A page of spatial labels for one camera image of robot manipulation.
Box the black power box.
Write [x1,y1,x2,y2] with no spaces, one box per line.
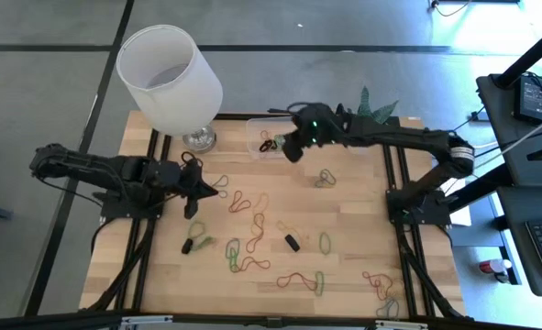
[514,74,542,124]

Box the white cable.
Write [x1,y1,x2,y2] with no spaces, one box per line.
[499,109,542,157]

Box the bluish grey rubber band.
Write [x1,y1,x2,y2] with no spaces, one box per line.
[375,296,401,319]

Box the clear plastic bin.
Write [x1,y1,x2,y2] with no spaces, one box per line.
[245,115,301,160]

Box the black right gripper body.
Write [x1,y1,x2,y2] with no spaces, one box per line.
[293,103,345,148]

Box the table lamp with white shade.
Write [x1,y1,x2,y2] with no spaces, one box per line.
[116,24,224,155]

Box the blue rubber band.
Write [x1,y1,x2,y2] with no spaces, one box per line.
[225,237,241,261]
[210,174,230,199]

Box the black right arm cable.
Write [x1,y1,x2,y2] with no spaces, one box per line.
[286,101,318,116]

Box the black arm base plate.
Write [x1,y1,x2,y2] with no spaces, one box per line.
[99,191,165,220]
[386,188,453,226]

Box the snake plant in white pot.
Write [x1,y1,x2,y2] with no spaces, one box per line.
[355,86,400,126]

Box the red and white bottle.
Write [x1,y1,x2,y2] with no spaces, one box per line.
[477,258,514,276]

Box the wide green rubber band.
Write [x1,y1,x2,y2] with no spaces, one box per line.
[227,249,243,273]

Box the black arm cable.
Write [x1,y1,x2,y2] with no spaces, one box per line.
[181,150,204,169]
[286,101,318,116]

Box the black pole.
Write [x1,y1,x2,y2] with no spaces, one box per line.
[492,20,542,91]

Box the black aluminium frame rail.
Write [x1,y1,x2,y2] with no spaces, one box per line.
[132,132,173,314]
[114,128,160,314]
[380,117,418,317]
[0,310,542,330]
[215,113,400,123]
[392,116,437,317]

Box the silver frame bracket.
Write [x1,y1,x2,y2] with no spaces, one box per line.
[373,319,430,330]
[119,314,174,327]

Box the black diagonal frame brace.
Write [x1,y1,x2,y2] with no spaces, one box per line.
[84,237,150,315]
[401,237,473,321]

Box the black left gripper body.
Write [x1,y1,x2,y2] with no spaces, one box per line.
[162,158,203,220]

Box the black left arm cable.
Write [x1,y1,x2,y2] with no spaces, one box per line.
[181,150,204,169]

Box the black desk with keyboard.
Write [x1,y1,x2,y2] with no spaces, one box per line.
[497,185,542,298]

